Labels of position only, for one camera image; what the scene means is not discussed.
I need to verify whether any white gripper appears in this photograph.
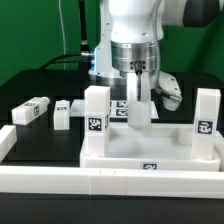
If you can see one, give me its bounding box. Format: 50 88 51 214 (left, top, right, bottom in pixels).
126 72 182 128

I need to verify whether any white desk top tray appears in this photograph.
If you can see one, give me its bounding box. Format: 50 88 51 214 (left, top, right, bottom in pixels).
80 122 221 172

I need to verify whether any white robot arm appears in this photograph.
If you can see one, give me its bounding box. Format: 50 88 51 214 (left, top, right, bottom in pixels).
89 0 224 128

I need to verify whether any white marker board with tags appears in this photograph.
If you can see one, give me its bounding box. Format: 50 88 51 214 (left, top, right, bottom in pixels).
69 98 160 120

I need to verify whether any black cable with connector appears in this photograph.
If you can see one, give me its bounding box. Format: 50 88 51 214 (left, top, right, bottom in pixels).
39 0 96 71

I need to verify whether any white U-shaped fence frame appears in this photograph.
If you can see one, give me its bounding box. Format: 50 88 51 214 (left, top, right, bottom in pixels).
0 133 224 198

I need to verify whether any white thin cable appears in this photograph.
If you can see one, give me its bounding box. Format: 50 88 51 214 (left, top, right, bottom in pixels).
58 0 67 70

